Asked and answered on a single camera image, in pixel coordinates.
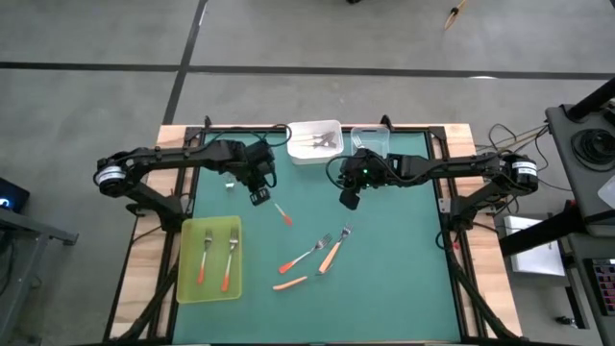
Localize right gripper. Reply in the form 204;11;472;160
338;146;389;211

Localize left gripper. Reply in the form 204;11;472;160
234;140;279;207

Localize orange steel fork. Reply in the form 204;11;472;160
278;233;334;276
272;201;294;228
196;229;214;285
220;227;240;293

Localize white plastic bin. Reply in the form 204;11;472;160
285;119;345;166

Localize clear plastic bin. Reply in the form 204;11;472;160
350;125;391;158

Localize yellow-green plastic bin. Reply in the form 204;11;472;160
175;214;243;305

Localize black angled beam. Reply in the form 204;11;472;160
498;206;585;258

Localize white electronics box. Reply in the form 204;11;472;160
503;214;567;278

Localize gray equipment cart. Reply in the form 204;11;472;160
544;103;615;236

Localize gray desk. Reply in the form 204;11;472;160
0;206;80;337

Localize black computer with blue light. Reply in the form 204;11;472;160
0;176;31;215

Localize black pole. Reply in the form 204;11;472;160
564;76;615;122

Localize black button control deck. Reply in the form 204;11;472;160
583;257;615;318

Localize orange handle piece bottom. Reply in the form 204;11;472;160
272;266;335;292

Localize black table frame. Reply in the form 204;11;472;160
103;114;523;346

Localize yellow hanging cable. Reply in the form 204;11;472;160
442;0;468;31

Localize coiled black cable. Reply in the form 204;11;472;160
570;127;615;173

